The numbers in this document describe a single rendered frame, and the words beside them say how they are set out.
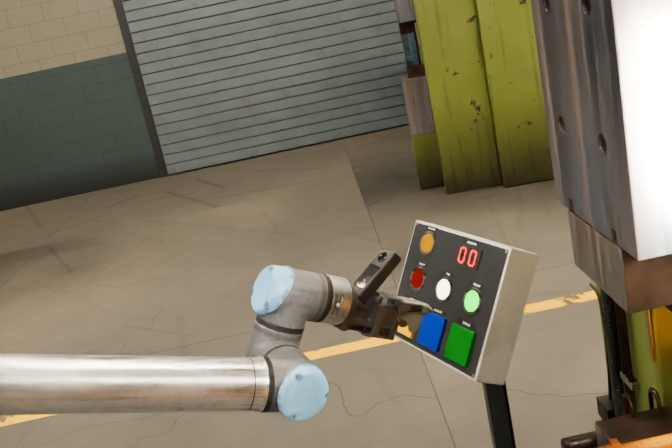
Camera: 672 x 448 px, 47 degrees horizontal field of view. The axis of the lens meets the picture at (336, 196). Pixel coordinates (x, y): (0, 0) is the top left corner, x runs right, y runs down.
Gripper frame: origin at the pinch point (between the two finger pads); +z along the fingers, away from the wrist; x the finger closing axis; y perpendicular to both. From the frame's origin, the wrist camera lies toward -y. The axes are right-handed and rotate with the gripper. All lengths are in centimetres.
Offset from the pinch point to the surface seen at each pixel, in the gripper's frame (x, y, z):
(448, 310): -6.7, 1.2, 11.0
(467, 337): 2.2, 4.5, 10.3
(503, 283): 7.0, -8.4, 11.5
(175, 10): -745, -160, 133
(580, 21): 49, -47, -27
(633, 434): 43.2, 7.6, 12.9
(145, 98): -772, -57, 133
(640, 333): 31.0, -7.0, 24.2
